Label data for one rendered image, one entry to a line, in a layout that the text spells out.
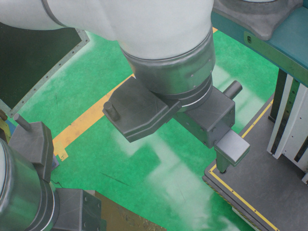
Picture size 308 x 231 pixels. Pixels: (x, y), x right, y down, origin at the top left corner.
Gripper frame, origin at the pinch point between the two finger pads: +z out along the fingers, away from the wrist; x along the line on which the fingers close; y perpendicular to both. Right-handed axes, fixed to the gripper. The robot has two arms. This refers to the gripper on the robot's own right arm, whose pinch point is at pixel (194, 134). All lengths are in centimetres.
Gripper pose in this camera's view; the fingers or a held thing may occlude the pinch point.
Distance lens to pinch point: 44.2
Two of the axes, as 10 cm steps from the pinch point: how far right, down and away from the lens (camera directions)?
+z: 2.2, 5.1, 8.3
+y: 7.3, -6.5, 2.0
